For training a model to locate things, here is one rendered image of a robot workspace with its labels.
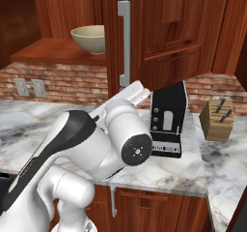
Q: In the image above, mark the wooden knife block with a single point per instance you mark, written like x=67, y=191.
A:
x=217, y=124

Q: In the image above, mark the wooden base cabinet door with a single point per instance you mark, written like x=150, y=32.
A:
x=148, y=211

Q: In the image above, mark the wooden wall cabinet door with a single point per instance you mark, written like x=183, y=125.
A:
x=167, y=33

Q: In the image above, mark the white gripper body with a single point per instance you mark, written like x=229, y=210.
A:
x=137, y=92

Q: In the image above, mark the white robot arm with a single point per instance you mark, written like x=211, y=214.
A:
x=80, y=152

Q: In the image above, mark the grey wall outlet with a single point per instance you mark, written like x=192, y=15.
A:
x=21, y=87
x=39, y=88

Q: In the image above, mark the black coffee machine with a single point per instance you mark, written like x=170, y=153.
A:
x=168, y=120

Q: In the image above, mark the wooden wall cabinet run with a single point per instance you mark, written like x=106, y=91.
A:
x=233, y=29

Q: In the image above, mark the cream bowl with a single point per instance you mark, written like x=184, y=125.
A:
x=89, y=37

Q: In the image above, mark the open wooden wall cabinet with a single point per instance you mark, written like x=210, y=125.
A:
x=48, y=20

